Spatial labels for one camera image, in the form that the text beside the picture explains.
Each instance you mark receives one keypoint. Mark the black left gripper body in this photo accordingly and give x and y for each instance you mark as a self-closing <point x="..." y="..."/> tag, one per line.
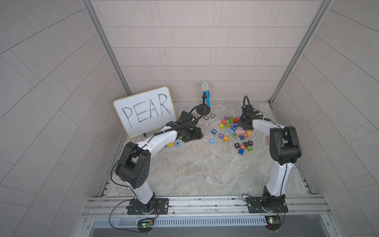
<point x="190" y="134"/>

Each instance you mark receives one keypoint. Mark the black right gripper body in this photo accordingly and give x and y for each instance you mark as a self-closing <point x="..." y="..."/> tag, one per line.
<point x="243" y="123"/>

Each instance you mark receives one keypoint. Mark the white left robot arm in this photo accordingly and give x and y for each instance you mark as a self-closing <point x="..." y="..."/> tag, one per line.
<point x="134" y="164"/>

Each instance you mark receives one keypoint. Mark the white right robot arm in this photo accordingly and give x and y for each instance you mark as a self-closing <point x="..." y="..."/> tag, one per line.
<point x="284" y="149"/>

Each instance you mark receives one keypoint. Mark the whiteboard with PEAR text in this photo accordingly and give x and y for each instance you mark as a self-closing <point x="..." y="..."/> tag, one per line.
<point x="146" y="111"/>

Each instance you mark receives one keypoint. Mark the black microphone stand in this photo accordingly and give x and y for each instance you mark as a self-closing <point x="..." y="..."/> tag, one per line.
<point x="203" y="109"/>

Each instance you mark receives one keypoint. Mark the pink toy figure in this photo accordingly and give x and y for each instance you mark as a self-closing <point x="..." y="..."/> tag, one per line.
<point x="267" y="139"/>

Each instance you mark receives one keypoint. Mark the blue toy microphone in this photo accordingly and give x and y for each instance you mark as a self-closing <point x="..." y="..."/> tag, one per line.
<point x="206" y="95"/>

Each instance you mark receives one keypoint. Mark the left circuit board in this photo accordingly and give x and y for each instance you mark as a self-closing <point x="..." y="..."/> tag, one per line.
<point x="145" y="225"/>

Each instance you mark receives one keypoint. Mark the circuit board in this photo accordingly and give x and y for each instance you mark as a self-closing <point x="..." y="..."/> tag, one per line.
<point x="145" y="225"/>
<point x="273" y="223"/>

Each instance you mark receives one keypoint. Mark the right circuit board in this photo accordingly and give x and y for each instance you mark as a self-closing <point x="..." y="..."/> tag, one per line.
<point x="273" y="223"/>

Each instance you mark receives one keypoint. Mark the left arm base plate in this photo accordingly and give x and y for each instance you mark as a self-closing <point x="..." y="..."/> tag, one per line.
<point x="154" y="207"/>

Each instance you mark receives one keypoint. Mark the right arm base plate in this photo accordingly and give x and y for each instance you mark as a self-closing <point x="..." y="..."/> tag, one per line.
<point x="267" y="204"/>

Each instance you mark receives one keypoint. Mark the aluminium mounting rail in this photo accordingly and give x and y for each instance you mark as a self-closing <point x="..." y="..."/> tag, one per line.
<point x="201" y="206"/>

